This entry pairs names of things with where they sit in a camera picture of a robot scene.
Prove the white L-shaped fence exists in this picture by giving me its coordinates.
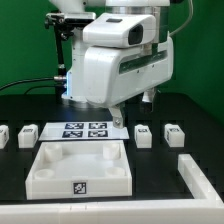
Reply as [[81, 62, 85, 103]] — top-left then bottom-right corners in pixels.
[[0, 154, 224, 224]]

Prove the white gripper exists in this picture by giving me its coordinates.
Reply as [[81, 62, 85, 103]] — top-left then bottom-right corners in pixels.
[[84, 37, 174, 129]]

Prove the white square tabletop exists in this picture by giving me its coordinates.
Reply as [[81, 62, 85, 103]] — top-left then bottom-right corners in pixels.
[[25, 140, 132, 200]]

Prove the black cable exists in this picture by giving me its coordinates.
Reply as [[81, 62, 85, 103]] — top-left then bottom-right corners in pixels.
[[0, 77, 64, 95]]

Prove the black camera on stand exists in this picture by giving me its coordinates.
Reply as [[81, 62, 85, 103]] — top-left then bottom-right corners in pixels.
[[44, 11, 97, 84]]

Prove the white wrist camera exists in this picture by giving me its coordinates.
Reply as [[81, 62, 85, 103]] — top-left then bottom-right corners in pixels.
[[83, 13, 156, 48]]

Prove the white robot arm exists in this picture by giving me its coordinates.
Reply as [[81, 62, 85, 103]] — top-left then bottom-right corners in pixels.
[[46, 0, 191, 128]]

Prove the tag marker sheet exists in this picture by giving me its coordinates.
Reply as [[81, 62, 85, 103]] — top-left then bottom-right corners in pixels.
[[39, 122, 129, 141]]

